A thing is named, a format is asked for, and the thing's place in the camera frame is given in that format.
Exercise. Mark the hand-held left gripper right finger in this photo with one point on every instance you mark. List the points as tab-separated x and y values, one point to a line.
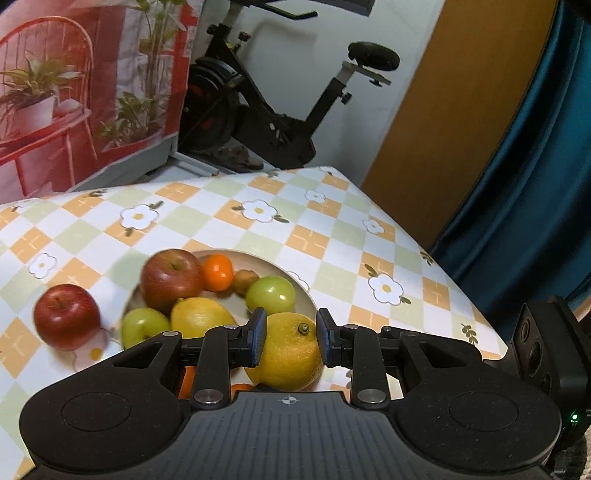
323	338

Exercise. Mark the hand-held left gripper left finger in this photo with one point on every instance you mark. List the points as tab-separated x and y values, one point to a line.
258	335

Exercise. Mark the yellow lemon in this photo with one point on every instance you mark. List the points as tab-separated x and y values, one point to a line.
288	355
201	316

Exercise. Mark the beige round plate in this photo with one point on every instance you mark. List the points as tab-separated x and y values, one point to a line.
304	302

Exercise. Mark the green apple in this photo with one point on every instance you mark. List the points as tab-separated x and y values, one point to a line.
143	325
270	295

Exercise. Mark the orange mandarin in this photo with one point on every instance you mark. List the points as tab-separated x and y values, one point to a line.
241	389
217	273
187	383

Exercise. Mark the brown walnut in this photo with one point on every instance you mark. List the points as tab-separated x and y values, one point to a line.
244	280

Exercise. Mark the dark red apple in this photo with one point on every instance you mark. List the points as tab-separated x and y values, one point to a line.
171	279

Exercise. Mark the checked floral tablecloth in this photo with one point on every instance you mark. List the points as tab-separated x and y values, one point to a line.
323	221

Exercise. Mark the teal curtain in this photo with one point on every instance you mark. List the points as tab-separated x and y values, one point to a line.
531	184

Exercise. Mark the brown sandal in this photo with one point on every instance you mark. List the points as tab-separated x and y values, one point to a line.
240	159

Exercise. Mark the bright red apple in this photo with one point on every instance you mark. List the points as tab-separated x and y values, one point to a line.
67	316

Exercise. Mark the black exercise bike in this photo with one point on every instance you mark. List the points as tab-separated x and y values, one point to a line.
258	115

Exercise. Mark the wooden door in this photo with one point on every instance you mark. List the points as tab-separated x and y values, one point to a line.
452	115

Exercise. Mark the wall poster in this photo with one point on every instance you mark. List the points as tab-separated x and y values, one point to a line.
106	55

